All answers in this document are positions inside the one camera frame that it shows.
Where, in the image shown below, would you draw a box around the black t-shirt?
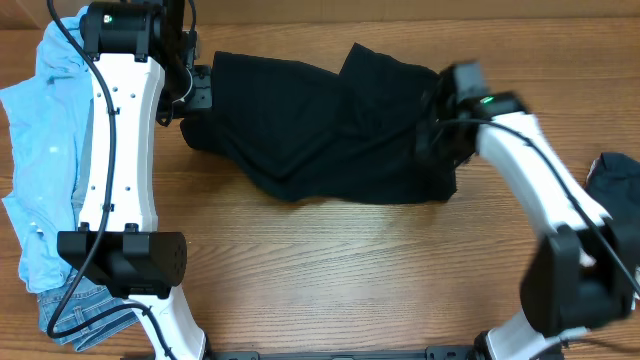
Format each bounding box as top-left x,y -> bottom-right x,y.
180,44 -> 456,205

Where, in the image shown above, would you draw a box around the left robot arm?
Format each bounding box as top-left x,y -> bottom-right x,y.
57,0 -> 213,359

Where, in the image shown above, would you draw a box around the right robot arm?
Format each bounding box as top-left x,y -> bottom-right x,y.
416,62 -> 639,360

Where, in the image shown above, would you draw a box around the light blue shirt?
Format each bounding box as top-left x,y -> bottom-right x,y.
1,16 -> 93,294

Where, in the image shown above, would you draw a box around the blue denim jeans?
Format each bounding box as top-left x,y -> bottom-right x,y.
36,99 -> 141,353

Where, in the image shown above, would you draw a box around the folded dark garment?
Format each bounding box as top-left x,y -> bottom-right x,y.
585,152 -> 639,224

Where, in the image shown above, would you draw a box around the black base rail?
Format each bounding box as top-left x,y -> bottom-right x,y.
204,346 -> 489,360

